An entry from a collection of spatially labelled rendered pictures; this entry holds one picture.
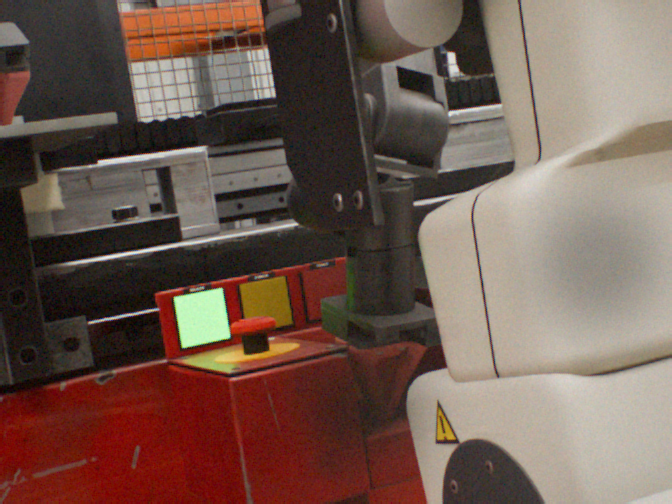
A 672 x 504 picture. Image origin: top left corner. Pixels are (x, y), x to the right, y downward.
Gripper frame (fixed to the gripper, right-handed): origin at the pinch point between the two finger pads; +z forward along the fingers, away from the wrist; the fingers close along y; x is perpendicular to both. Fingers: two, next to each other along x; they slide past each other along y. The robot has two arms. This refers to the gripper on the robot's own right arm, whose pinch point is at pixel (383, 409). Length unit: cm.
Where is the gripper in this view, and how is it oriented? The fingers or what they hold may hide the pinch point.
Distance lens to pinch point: 105.0
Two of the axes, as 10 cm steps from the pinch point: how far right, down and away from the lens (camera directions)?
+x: -8.8, 1.3, -4.5
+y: -4.7, -1.9, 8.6
